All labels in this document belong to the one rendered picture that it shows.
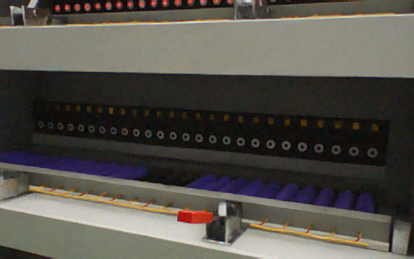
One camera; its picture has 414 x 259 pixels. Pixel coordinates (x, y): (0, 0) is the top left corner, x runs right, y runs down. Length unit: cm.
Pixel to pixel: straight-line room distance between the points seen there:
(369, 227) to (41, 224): 31
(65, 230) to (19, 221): 6
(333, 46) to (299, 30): 3
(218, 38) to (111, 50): 12
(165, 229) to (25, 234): 16
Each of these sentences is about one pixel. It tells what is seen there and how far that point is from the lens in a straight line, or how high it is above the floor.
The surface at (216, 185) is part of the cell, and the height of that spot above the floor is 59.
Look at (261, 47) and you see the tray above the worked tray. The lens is 34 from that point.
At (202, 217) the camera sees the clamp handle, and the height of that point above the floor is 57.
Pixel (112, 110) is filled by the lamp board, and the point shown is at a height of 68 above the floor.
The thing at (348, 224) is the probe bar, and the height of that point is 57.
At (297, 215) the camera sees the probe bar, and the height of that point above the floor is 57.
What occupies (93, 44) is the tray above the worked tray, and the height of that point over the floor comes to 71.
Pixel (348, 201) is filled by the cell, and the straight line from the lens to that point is 40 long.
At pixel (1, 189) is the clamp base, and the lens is 49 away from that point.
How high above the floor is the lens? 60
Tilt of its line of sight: 2 degrees up
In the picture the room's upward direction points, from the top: 7 degrees clockwise
